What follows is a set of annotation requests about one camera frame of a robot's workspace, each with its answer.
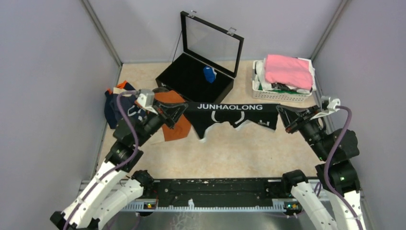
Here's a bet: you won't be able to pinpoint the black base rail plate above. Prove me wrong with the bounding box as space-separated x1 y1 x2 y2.
135 177 294 209

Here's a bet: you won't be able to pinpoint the black display case glass lid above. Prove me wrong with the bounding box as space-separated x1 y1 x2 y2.
156 11 244 103

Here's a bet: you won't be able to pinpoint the orange underwear cream waistband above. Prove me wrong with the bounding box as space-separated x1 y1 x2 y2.
155 91 191 141

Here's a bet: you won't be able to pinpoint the white plastic basket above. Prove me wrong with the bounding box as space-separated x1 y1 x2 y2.
251 58 317 103

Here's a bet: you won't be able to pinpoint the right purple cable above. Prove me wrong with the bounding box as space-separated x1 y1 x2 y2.
323 105 365 230

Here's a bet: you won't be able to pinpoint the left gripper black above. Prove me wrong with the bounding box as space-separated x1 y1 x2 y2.
134 97 188 146

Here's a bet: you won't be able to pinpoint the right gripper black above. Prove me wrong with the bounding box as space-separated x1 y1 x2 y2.
276 103 330 160

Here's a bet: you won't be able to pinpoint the white cloths in basket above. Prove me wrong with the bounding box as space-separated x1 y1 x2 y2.
254 55 316 94

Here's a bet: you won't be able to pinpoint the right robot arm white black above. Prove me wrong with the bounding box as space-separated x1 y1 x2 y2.
276 96 366 230

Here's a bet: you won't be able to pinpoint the pink folded cloth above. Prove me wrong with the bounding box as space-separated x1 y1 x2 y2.
264 54 314 91

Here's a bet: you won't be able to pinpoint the olive grey underwear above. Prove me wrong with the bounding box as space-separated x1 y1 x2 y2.
152 87 169 93

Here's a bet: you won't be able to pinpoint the navy underwear orange waistband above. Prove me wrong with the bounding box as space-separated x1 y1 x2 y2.
104 88 122 129

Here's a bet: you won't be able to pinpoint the dark blue underwear cream waistband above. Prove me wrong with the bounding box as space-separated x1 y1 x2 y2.
110 85 146 122

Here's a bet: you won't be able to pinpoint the black underwear white trim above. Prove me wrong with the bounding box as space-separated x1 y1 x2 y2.
183 102 279 141

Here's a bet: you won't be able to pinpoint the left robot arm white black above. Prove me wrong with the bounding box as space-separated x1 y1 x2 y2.
50 89 188 230

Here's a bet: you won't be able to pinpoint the royal blue underwear white trim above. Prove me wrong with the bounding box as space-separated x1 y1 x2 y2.
203 66 217 83

